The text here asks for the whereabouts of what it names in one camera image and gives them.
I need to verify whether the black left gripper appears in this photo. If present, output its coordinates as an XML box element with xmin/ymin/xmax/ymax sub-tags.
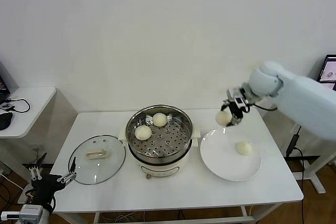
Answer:
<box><xmin>28</xmin><ymin>152</ymin><xmax>78</xmax><ymax>210</ymax></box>

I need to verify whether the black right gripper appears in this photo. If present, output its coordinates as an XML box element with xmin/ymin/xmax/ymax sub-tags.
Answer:
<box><xmin>220</xmin><ymin>97</ymin><xmax>250</xmax><ymax>127</ymax></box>

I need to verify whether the white steamed baozi bun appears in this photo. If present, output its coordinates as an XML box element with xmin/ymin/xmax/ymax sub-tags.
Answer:
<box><xmin>152</xmin><ymin>113</ymin><xmax>169</xmax><ymax>127</ymax></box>
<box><xmin>235</xmin><ymin>141</ymin><xmax>254</xmax><ymax>156</ymax></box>
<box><xmin>215</xmin><ymin>111</ymin><xmax>233</xmax><ymax>126</ymax></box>
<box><xmin>134</xmin><ymin>125</ymin><xmax>152</xmax><ymax>141</ymax></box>

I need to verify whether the round glass pot lid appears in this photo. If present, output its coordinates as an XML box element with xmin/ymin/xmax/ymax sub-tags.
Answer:
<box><xmin>68</xmin><ymin>135</ymin><xmax>127</xmax><ymax>185</ymax></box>

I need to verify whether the stainless steel steamer basket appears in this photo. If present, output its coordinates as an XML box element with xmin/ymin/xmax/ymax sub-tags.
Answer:
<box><xmin>125</xmin><ymin>105</ymin><xmax>194</xmax><ymax>165</ymax></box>

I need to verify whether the silver right wrist box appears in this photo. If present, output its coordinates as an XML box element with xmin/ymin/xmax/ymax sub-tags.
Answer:
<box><xmin>226</xmin><ymin>87</ymin><xmax>241</xmax><ymax>100</ymax></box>

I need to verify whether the round white plate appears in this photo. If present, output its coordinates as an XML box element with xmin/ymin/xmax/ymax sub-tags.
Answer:
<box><xmin>199</xmin><ymin>128</ymin><xmax>263</xmax><ymax>182</ymax></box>

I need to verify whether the black computer mouse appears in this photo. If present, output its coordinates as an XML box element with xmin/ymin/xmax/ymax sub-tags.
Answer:
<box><xmin>0</xmin><ymin>112</ymin><xmax>14</xmax><ymax>131</ymax></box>

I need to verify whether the white side table rounded top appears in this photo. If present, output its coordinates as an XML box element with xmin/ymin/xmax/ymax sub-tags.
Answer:
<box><xmin>0</xmin><ymin>87</ymin><xmax>57</xmax><ymax>205</ymax></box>

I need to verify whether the cream electric cooker base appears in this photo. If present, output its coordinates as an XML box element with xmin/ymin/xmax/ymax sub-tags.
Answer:
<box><xmin>118</xmin><ymin>124</ymin><xmax>201</xmax><ymax>180</ymax></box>

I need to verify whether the black open laptop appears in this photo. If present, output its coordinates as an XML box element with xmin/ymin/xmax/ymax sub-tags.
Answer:
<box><xmin>0</xmin><ymin>61</ymin><xmax>12</xmax><ymax>105</ymax></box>

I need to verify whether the grey open laptop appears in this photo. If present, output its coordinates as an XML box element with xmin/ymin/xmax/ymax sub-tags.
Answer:
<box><xmin>316</xmin><ymin>55</ymin><xmax>336</xmax><ymax>91</ymax></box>

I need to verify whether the white side table with label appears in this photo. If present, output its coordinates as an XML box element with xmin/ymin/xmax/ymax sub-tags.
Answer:
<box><xmin>285</xmin><ymin>113</ymin><xmax>336</xmax><ymax>195</ymax></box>

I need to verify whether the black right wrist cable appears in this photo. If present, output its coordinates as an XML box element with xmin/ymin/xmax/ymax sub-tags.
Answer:
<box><xmin>248</xmin><ymin>103</ymin><xmax>279</xmax><ymax>112</ymax></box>

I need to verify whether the white floor cable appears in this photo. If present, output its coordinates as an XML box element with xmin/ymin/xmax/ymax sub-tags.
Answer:
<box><xmin>0</xmin><ymin>173</ymin><xmax>35</xmax><ymax>198</ymax></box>

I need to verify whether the black cable with adapter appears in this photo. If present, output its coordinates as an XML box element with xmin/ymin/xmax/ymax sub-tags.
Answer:
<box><xmin>285</xmin><ymin>125</ymin><xmax>307</xmax><ymax>224</ymax></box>

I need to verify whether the thin black looped cable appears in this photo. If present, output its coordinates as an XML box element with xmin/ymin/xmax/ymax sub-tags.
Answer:
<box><xmin>5</xmin><ymin>98</ymin><xmax>31</xmax><ymax>114</ymax></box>

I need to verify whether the white cable bundle under table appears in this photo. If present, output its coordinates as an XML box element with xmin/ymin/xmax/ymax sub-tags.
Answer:
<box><xmin>103</xmin><ymin>212</ymin><xmax>148</xmax><ymax>224</ymax></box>

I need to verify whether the white main table frame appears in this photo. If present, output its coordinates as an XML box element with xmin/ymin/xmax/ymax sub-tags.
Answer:
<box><xmin>93</xmin><ymin>204</ymin><xmax>257</xmax><ymax>224</ymax></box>

